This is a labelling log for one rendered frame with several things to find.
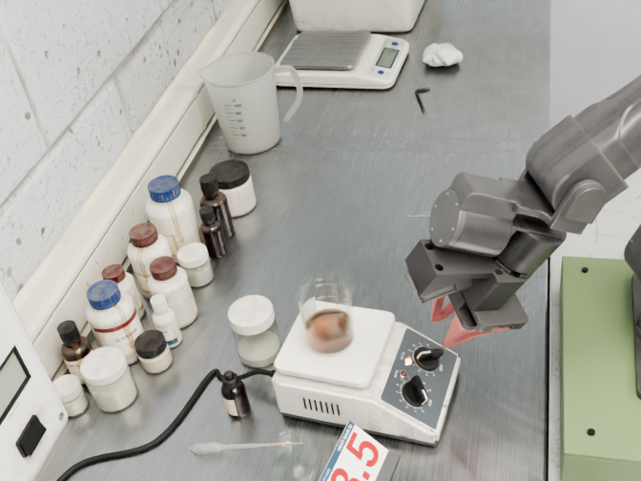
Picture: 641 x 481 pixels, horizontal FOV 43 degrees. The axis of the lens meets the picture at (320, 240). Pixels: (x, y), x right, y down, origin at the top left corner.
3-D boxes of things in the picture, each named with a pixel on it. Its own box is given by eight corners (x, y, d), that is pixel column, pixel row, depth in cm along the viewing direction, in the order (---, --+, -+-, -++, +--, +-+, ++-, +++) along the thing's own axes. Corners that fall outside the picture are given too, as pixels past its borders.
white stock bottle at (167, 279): (180, 335, 114) (163, 282, 107) (152, 323, 116) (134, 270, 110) (205, 310, 117) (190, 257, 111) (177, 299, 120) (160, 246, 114)
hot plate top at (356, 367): (397, 317, 100) (397, 312, 99) (369, 390, 91) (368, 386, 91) (306, 303, 104) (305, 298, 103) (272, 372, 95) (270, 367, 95)
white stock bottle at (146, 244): (139, 280, 124) (119, 223, 118) (178, 269, 125) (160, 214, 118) (142, 304, 120) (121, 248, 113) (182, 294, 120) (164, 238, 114)
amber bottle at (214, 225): (232, 252, 127) (220, 209, 122) (213, 261, 125) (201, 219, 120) (220, 242, 129) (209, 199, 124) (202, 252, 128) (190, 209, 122)
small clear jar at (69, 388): (56, 419, 104) (45, 397, 102) (65, 396, 107) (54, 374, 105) (85, 418, 104) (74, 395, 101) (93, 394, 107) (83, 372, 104)
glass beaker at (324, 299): (301, 362, 95) (291, 309, 90) (307, 323, 100) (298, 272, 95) (361, 360, 94) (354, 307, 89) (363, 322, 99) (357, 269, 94)
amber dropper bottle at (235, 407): (245, 396, 103) (235, 359, 99) (254, 412, 101) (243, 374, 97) (223, 406, 103) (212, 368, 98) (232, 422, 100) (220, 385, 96)
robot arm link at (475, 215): (445, 272, 75) (506, 165, 68) (420, 217, 81) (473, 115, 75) (548, 290, 79) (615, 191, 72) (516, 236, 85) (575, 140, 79)
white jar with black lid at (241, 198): (256, 191, 139) (248, 156, 135) (257, 214, 134) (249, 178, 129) (217, 197, 139) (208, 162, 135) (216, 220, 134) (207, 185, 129)
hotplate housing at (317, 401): (462, 367, 102) (460, 323, 97) (438, 451, 93) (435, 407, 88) (299, 340, 110) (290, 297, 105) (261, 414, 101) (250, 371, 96)
